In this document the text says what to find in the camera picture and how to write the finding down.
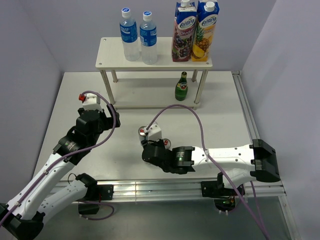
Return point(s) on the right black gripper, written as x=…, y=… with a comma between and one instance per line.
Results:
x=145, y=142

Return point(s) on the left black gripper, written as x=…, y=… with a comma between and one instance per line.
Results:
x=108, y=121

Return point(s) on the green glass bottle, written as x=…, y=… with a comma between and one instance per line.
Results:
x=181, y=88

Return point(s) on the Pocari Sweat bottle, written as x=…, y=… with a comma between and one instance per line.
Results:
x=148, y=39
x=129, y=35

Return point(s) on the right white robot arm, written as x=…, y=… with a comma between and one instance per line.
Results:
x=237, y=165

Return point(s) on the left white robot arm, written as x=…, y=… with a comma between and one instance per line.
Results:
x=25, y=215

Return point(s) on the white two-tier shelf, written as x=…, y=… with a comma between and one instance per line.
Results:
x=115, y=62

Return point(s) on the front silver energy can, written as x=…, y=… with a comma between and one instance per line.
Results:
x=167, y=143

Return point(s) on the silver energy can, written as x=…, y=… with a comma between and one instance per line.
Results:
x=167, y=143
x=143, y=135

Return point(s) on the rear silver energy can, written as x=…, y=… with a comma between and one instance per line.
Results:
x=143, y=135

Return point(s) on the purple grape juice carton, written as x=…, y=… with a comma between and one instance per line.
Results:
x=183, y=31

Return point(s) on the yellow pineapple juice carton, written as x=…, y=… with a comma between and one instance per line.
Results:
x=206, y=19

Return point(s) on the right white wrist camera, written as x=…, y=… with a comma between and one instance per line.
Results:
x=154, y=133

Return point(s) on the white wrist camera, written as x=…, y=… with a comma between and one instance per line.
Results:
x=154, y=133
x=90, y=101

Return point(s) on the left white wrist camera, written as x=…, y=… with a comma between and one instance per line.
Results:
x=90, y=101

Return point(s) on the aluminium frame rail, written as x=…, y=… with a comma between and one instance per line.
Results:
x=223, y=112

